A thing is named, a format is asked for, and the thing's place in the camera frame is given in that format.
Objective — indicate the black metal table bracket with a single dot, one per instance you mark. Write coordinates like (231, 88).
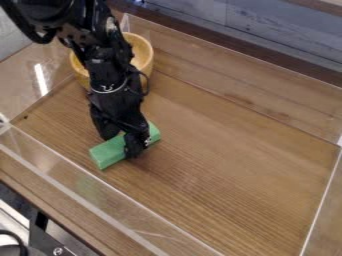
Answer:
(41, 240)

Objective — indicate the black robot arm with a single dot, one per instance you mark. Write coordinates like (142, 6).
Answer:
(85, 27)

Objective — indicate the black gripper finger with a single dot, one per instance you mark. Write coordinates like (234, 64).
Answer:
(104, 122)
(136, 142)

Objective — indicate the brown wooden bowl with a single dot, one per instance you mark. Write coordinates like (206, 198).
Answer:
(142, 60)

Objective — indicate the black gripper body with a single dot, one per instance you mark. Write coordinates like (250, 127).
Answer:
(116, 90)

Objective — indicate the green rectangular block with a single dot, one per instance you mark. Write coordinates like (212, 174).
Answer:
(107, 153)

